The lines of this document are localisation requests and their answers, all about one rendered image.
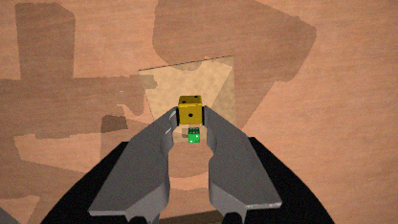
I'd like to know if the yellow die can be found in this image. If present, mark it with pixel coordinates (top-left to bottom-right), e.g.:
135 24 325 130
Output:
178 96 203 124

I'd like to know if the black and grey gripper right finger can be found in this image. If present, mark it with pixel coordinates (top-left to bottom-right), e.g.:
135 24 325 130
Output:
202 105 335 224

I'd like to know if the tan square mat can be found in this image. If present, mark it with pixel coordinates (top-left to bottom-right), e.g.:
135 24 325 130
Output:
138 56 236 143

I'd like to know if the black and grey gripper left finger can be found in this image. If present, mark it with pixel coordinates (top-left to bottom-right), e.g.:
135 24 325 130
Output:
40 106 180 224

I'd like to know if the green die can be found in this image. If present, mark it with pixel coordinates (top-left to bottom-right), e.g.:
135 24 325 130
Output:
188 127 200 143

